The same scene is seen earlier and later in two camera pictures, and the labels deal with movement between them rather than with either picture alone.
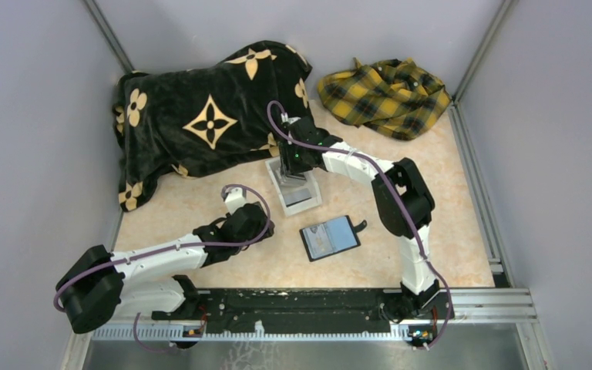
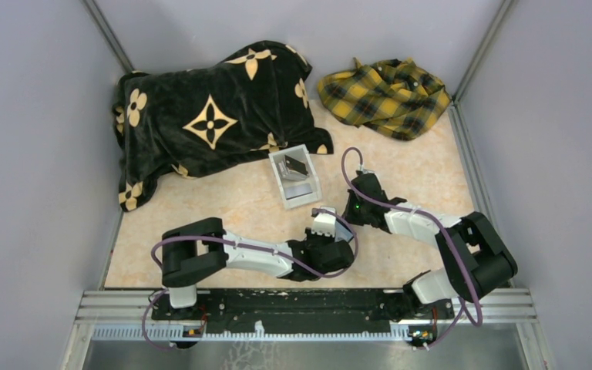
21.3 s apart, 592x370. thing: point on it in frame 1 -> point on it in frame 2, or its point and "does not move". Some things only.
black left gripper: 263,224 -> 311,236
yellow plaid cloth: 396,96 does not move
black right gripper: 285,149 -> 348,210
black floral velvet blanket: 199,116 does not move
